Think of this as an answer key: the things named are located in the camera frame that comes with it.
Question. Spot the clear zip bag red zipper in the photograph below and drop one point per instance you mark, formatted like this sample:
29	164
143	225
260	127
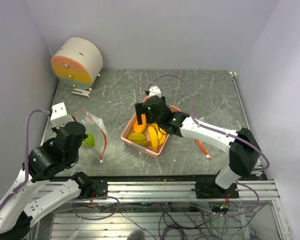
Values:
95	126

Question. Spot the round cream drawer box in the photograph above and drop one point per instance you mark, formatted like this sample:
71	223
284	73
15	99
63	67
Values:
77	63

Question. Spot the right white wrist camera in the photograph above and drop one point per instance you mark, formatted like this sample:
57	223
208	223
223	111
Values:
153	91

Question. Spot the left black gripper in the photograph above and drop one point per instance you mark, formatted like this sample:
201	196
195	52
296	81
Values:
85	136

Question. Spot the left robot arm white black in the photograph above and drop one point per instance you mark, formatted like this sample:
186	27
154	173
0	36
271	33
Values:
19	211

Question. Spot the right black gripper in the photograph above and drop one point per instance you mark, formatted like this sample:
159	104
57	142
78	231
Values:
139	107

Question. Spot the white metal latch piece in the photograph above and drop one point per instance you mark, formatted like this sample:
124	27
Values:
81	93

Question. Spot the green round toy fruit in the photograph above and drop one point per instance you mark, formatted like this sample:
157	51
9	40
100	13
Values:
88	142

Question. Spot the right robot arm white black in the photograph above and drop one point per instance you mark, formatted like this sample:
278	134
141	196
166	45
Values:
241	146

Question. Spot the yellow toy banana bunch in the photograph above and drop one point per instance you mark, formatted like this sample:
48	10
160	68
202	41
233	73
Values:
157	136

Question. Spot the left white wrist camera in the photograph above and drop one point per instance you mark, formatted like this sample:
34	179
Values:
59	115

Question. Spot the aluminium mounting rail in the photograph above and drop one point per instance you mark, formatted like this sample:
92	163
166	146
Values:
155	191

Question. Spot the yellow starfruit slice toy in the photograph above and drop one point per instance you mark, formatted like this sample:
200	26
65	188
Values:
137	138

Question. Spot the yellow toy mango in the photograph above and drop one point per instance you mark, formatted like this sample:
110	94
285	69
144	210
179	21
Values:
140	128

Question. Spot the pink plastic basket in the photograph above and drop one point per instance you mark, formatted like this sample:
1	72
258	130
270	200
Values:
147	147

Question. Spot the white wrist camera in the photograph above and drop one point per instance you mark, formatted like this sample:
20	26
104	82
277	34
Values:
153	91
59	115

